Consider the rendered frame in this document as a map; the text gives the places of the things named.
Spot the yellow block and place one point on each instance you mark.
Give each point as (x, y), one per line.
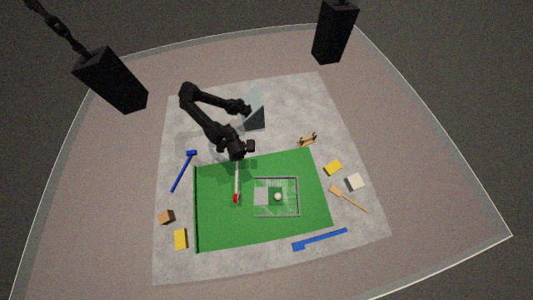
(181, 240)
(332, 167)

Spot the tan cube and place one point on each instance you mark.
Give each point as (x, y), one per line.
(166, 217)

